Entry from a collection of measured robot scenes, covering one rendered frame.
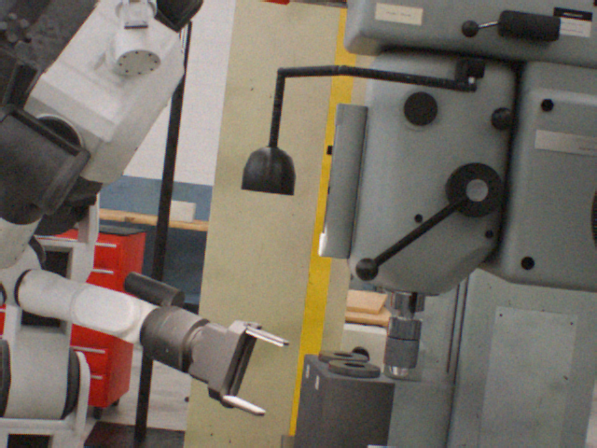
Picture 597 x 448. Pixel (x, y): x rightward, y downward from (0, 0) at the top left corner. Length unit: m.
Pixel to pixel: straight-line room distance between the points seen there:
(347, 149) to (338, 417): 0.54
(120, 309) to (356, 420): 0.45
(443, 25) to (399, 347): 0.44
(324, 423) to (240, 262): 1.44
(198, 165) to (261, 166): 9.07
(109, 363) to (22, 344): 4.10
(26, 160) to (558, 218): 0.74
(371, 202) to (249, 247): 1.82
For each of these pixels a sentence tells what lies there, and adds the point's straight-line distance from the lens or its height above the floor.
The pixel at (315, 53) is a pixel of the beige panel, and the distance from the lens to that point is 3.33.
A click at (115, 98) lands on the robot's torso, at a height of 1.53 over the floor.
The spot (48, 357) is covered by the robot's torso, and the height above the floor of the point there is 1.07.
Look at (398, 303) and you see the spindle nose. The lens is 1.59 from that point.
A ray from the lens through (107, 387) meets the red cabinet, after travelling 6.20.
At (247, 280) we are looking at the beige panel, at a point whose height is 1.12.
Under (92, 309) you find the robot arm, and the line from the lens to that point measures 1.78.
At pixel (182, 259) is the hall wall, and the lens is 10.63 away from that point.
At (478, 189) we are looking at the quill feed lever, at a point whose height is 1.46.
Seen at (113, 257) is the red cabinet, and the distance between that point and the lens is 6.09.
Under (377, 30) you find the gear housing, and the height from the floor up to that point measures 1.64.
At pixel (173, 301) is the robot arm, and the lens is 1.76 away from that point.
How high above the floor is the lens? 1.46
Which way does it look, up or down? 3 degrees down
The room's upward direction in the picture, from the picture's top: 7 degrees clockwise
